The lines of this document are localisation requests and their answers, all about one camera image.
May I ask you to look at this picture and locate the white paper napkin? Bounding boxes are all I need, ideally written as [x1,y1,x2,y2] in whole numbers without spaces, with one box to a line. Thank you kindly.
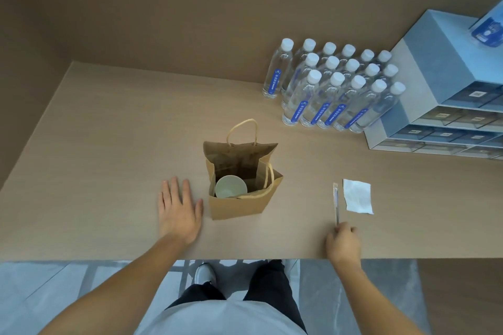
[342,178,375,215]

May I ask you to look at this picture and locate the brown paper carrier bag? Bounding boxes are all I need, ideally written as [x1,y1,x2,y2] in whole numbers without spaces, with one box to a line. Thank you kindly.
[202,118,285,221]

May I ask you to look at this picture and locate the group of clear water bottles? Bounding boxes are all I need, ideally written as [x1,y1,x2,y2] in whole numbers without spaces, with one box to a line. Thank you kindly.
[262,37,407,134]

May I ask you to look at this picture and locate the white shoe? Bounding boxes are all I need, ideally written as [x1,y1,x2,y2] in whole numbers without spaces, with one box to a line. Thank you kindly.
[194,263,217,287]

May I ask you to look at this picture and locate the person's right hand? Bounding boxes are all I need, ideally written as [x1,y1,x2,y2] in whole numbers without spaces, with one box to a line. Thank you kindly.
[325,222,362,267]

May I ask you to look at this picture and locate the person's left hand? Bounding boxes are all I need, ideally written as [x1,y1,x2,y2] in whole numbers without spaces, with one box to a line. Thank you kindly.
[157,176,204,245]

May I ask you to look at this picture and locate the person's left forearm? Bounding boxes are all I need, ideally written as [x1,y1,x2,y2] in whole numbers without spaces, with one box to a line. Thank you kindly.
[39,233,192,335]

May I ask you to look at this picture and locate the blue grey drawer cabinet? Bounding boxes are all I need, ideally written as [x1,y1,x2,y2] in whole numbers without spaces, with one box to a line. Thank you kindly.
[363,9,503,161]

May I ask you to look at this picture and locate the person's right forearm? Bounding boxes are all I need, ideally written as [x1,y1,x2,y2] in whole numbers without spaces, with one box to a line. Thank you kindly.
[332,260,427,335]

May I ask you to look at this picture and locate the black trousers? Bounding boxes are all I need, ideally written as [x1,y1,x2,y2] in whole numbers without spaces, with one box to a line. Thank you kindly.
[165,259,308,333]

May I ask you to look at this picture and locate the white paper cup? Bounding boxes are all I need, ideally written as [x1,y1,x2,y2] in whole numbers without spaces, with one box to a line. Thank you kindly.
[215,175,248,199]

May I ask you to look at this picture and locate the white shirt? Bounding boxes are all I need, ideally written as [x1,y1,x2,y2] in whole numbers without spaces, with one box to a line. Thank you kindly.
[133,299,308,335]

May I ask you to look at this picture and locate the clear straw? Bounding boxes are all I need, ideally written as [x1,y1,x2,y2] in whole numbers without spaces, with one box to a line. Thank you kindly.
[332,182,340,226]

